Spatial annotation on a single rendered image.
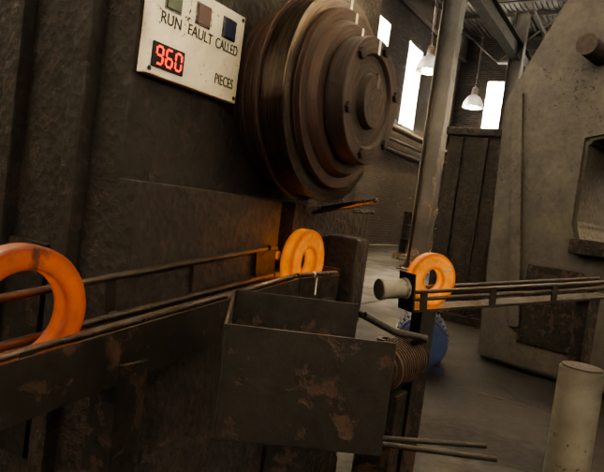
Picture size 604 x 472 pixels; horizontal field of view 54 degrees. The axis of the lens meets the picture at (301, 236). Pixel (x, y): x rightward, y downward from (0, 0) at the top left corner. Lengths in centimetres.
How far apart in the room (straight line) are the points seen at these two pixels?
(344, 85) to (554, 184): 283
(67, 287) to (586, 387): 140
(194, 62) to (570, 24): 324
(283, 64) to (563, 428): 125
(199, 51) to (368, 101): 38
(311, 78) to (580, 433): 121
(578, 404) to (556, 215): 222
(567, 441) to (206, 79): 135
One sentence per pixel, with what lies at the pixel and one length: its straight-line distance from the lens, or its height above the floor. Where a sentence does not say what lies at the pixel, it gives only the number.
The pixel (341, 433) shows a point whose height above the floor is 61.
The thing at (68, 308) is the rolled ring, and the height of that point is 68.
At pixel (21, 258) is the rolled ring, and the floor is 75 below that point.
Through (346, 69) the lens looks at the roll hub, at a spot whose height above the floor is 115.
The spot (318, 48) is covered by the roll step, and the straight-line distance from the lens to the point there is 126.
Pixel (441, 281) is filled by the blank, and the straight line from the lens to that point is 174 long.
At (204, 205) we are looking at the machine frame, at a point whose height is 84.
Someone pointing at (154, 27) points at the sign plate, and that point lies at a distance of 112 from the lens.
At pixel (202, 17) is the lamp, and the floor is 119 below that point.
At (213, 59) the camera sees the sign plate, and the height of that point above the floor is 113.
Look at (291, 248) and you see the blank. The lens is 133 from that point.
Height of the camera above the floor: 87
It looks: 3 degrees down
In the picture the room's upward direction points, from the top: 8 degrees clockwise
